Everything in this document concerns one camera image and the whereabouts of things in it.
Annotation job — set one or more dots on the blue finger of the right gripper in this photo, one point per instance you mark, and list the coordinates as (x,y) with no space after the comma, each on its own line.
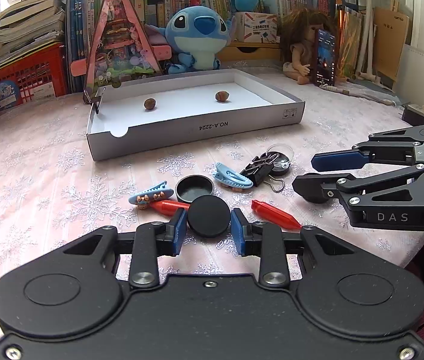
(357,159)
(318,188)

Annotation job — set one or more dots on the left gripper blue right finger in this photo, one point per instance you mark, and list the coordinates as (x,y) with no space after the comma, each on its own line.
(245,234)

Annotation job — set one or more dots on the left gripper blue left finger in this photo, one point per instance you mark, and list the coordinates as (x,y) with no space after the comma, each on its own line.
(170,235)

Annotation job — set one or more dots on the red crayon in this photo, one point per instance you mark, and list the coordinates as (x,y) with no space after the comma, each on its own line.
(274,215)
(168,207)

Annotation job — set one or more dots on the clear round container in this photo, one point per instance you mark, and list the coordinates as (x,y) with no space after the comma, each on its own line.
(283,148)

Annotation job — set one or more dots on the blue hair clip with bears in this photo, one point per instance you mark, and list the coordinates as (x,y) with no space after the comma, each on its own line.
(159,192)

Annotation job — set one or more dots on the black round cap cup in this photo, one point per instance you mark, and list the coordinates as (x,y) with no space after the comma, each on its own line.
(193,186)

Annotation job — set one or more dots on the plain blue hair clip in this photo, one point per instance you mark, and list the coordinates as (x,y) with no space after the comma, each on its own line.
(227,177)

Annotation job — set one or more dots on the black binder clip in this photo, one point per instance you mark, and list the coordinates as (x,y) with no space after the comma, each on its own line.
(260,171)

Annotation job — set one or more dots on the black charger plug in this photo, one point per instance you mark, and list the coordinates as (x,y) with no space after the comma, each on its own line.
(412,116)

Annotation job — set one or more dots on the smartphone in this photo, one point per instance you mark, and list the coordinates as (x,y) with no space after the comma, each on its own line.
(323,63)

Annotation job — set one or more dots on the brown nut right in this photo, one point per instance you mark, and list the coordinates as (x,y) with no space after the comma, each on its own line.
(222,96)

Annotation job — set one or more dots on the brown nut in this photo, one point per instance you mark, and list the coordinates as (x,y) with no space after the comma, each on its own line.
(150,104)
(222,96)

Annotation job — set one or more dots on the white shallow cardboard box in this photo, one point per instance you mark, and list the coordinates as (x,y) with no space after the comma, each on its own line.
(186,111)

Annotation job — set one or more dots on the brown haired doll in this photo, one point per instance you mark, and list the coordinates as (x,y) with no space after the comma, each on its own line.
(297,39)

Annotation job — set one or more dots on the brown nut left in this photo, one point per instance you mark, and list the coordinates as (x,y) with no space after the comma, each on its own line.
(150,104)

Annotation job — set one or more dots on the wooden drawer shelf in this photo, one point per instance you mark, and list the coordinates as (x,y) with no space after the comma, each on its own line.
(246,51)

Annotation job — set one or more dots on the white pencil box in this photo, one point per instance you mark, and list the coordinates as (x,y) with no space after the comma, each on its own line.
(255,27)

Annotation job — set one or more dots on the binder clip on box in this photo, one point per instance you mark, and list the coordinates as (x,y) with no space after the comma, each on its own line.
(94,99)

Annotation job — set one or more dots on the blue Stitch plush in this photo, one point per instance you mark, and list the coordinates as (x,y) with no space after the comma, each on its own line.
(196,35)

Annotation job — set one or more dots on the pink triangular miniature house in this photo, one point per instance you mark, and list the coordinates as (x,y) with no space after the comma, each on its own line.
(121,49)

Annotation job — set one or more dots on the red plastic crate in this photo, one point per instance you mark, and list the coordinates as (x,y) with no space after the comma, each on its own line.
(37,76)

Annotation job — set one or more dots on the blue upright books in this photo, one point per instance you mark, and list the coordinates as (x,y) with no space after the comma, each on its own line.
(77,36)

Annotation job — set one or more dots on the stack of books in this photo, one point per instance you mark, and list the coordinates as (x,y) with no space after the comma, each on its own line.
(28,24)

